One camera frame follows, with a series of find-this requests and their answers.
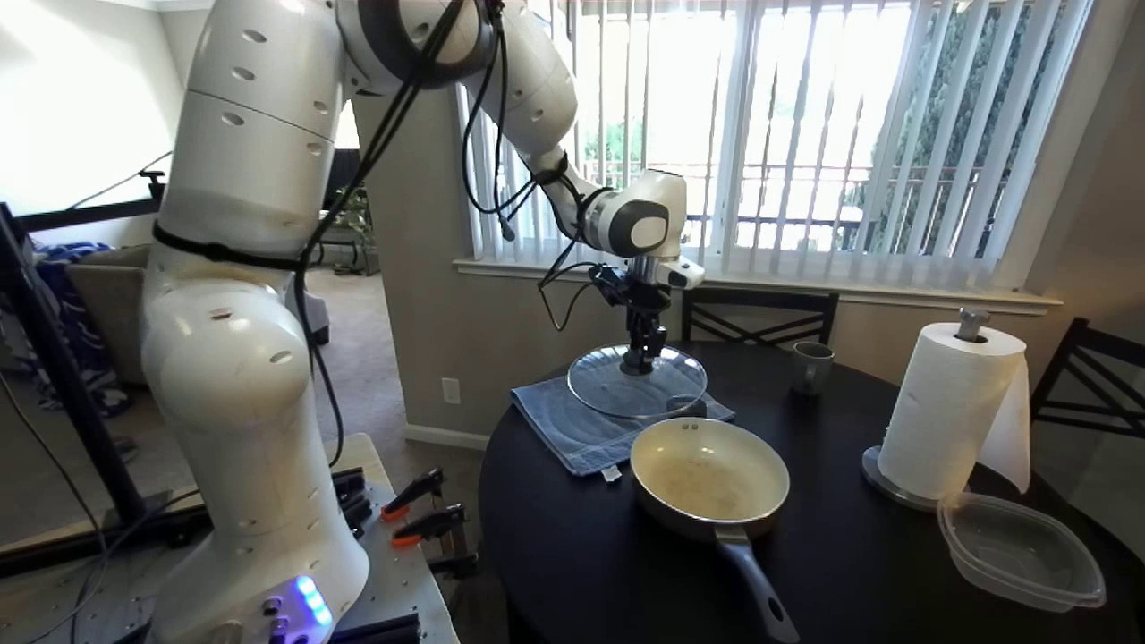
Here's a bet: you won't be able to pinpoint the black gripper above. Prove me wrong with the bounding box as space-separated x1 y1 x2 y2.
615 277 674 377

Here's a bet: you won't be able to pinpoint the clear glass lid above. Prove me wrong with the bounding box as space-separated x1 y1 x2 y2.
563 340 712 424

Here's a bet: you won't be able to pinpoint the gray pan with cream interior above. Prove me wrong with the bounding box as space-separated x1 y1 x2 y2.
625 414 807 644

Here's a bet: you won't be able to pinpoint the blue-gray dish towel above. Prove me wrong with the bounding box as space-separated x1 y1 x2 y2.
510 372 739 484

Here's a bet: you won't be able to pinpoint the gray mug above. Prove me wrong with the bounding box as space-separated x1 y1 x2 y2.
791 340 837 401

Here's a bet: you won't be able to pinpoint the black orange-tipped clamp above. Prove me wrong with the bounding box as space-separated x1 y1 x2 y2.
381 464 448 519
390 496 470 556

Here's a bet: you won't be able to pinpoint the white vertical window blinds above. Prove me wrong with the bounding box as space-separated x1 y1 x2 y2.
457 0 1104 297

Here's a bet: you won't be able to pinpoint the white paper towel roll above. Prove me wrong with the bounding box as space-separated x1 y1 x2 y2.
874 320 1039 506

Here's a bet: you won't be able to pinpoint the metal paper towel holder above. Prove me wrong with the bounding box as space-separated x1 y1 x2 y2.
860 303 995 515

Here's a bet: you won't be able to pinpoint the gray robot mounting platform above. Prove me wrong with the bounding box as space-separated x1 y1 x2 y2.
0 430 466 644

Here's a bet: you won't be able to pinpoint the black adapter block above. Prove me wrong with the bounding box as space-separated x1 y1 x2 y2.
331 464 377 538

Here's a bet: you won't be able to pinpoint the clear plastic container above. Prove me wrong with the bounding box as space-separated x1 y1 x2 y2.
933 489 1110 614

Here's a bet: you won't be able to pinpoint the black tripod stand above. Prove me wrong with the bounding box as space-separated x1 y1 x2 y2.
0 202 158 539

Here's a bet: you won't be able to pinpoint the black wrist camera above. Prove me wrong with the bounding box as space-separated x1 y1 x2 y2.
590 260 636 303

